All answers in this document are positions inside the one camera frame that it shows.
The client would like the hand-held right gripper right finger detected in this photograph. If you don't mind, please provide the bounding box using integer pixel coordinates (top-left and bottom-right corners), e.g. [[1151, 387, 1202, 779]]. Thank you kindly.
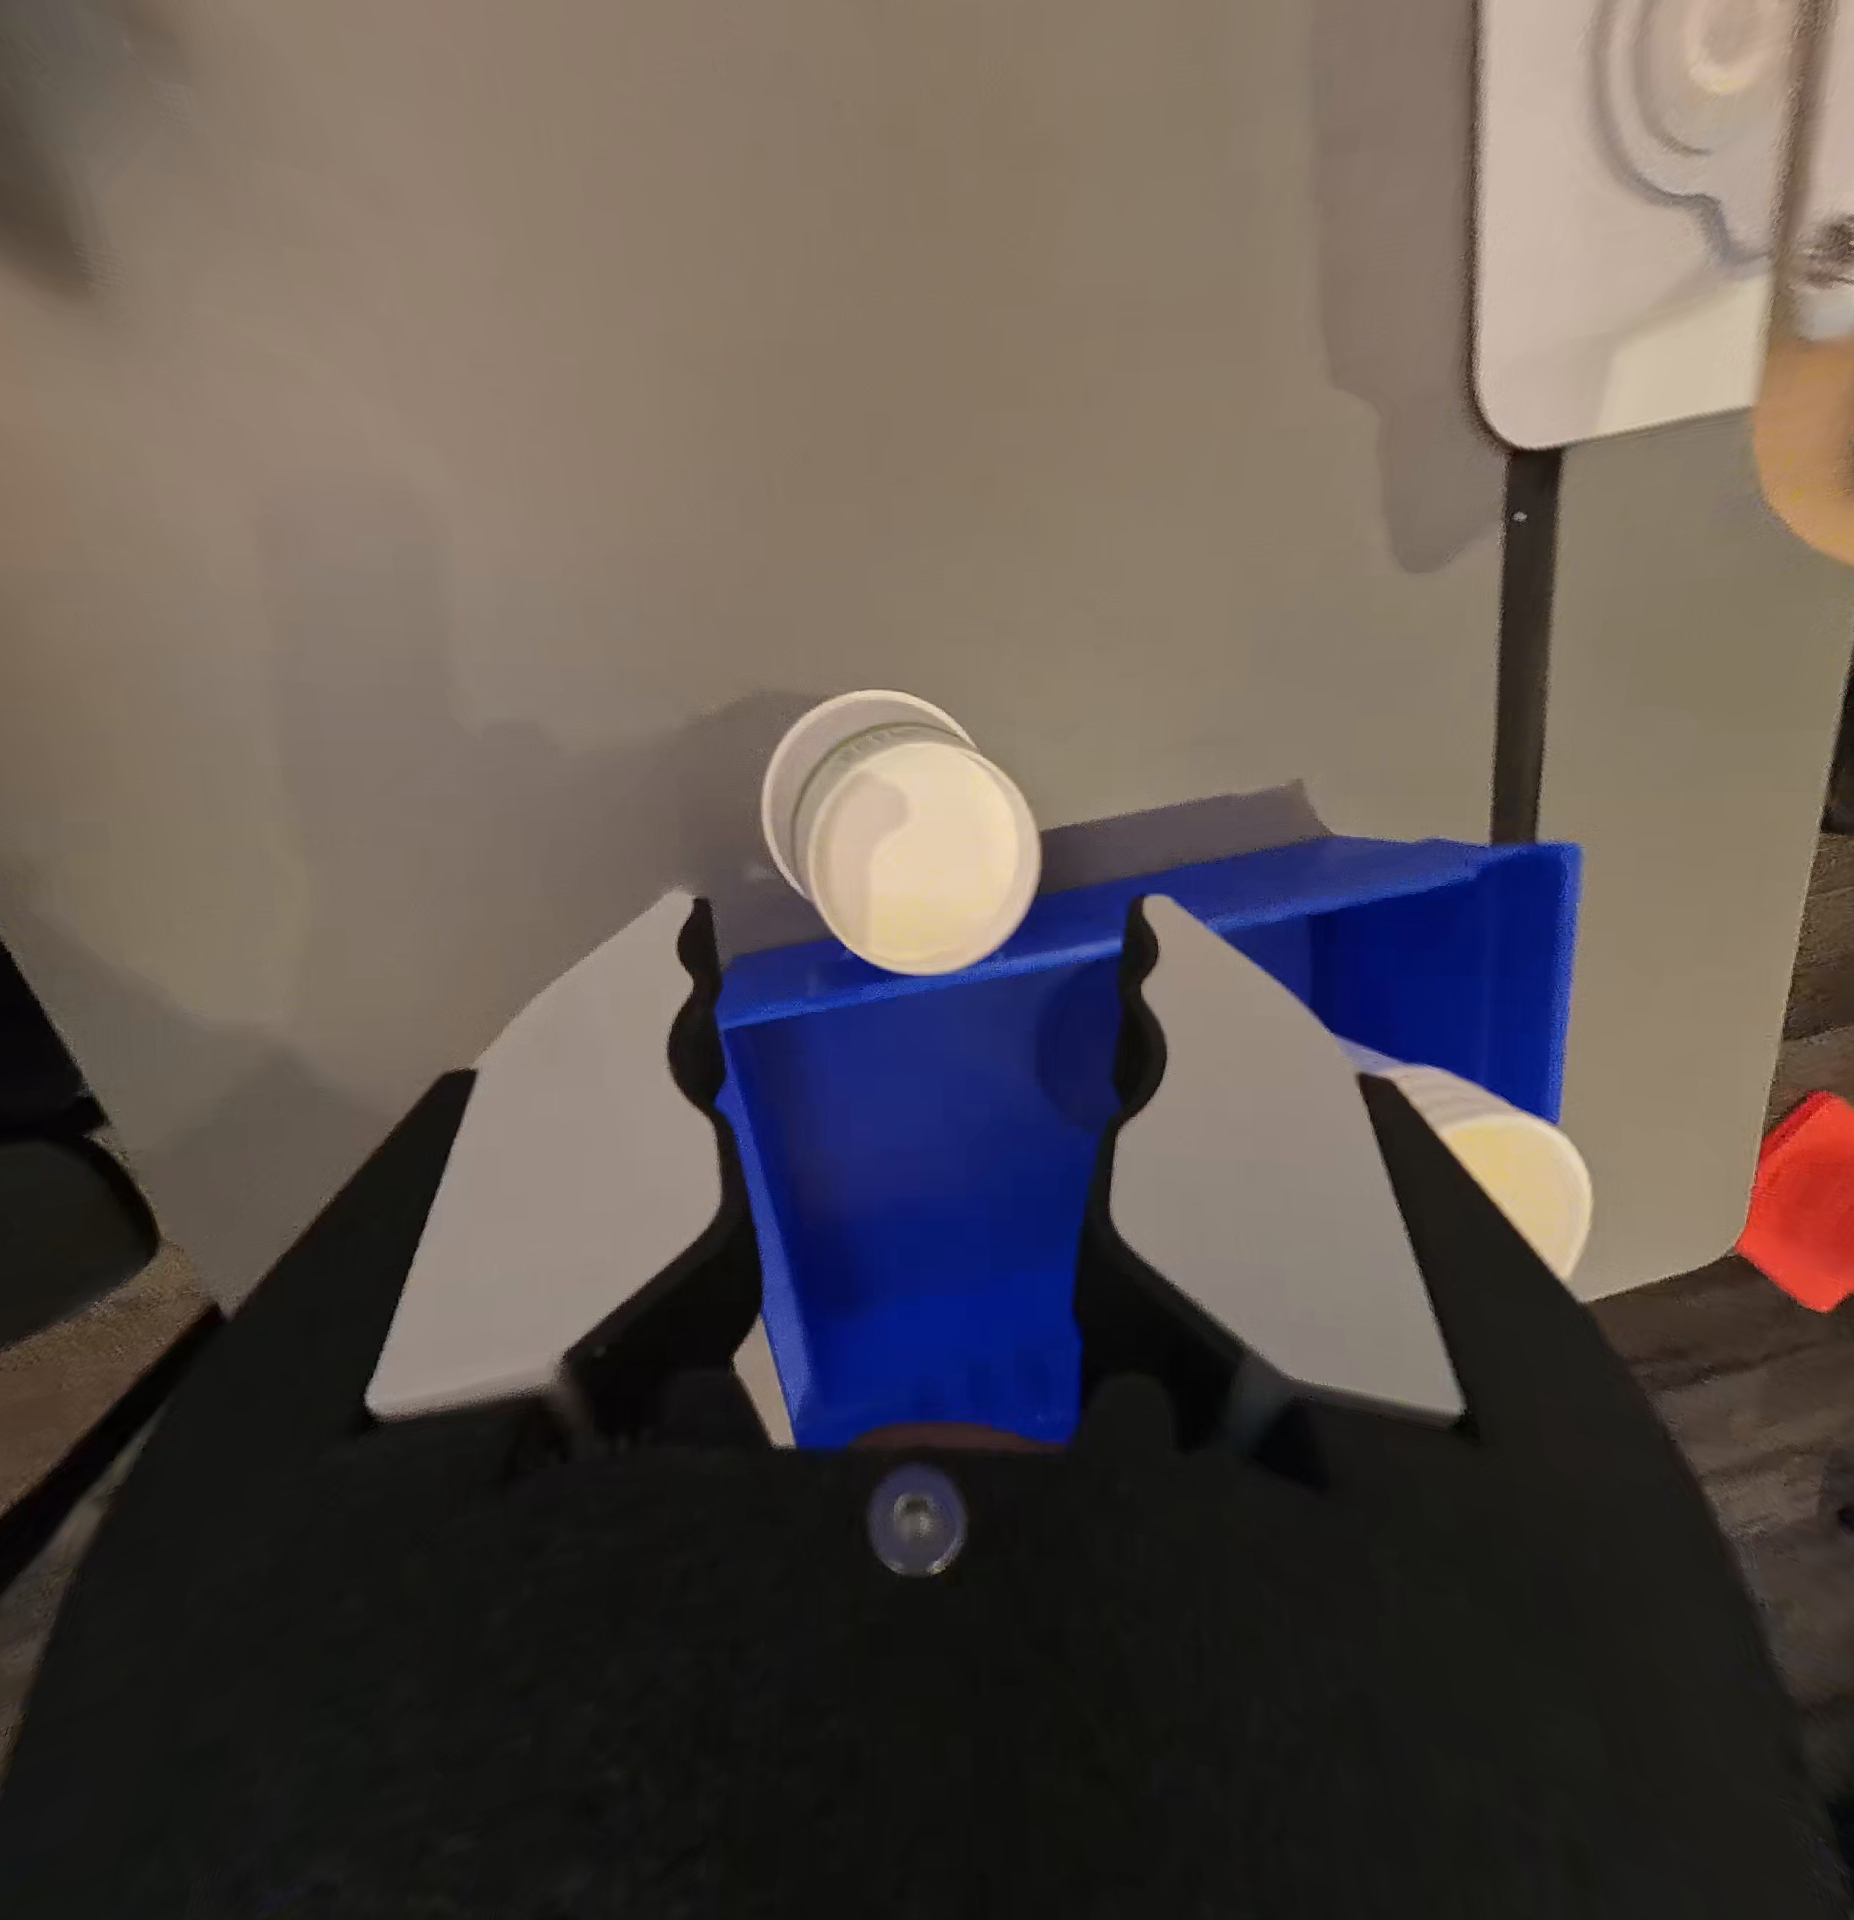
[[1078, 893, 1468, 1464]]

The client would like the stack of white paper cups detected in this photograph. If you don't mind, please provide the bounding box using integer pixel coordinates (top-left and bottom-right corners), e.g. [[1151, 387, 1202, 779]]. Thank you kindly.
[[1326, 1035, 1595, 1285]]

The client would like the white sign stand base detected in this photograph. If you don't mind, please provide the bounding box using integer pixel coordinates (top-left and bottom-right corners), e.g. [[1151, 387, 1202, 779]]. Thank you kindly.
[[1472, 0, 1809, 453]]

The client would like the blue plastic bin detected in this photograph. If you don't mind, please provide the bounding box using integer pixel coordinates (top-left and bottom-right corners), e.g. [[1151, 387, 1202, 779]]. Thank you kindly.
[[713, 839, 1588, 1452]]

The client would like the white paper cup green band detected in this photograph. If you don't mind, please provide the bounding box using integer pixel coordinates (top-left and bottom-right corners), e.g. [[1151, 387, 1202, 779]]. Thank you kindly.
[[761, 688, 1045, 974]]

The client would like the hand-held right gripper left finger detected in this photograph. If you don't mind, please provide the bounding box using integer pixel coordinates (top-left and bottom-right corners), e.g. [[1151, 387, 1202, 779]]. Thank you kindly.
[[366, 893, 764, 1464]]

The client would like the orange traffic cone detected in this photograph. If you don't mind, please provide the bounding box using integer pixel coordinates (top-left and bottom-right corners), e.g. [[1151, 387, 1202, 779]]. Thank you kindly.
[[1736, 1092, 1854, 1315]]

